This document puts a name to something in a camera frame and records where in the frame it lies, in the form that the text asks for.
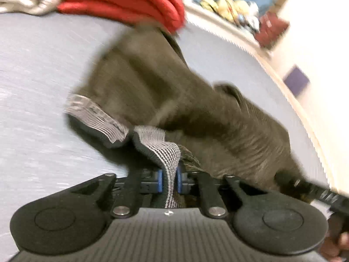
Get yellow plush toys pile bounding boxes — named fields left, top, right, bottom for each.
left=200, top=0, right=260, bottom=34

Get dark olive brown pants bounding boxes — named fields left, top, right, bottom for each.
left=65, top=23, right=303, bottom=208

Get dark red bag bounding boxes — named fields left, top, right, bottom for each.
left=254, top=12, right=290, bottom=50

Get person's right hand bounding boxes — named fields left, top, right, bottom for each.
left=319, top=231, right=349, bottom=262

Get purple wall patch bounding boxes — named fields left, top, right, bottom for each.
left=283, top=66, right=310, bottom=98

